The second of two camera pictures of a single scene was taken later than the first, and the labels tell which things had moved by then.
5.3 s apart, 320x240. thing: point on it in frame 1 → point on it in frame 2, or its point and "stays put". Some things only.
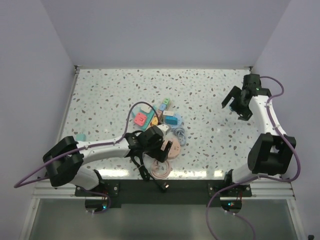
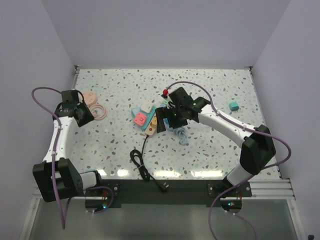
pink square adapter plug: x=140 y=119 stays put
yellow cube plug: x=155 y=121 stays put
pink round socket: x=175 y=148 → x=90 y=97
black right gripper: x=244 y=114 → x=163 y=112
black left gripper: x=160 y=155 → x=89 y=116
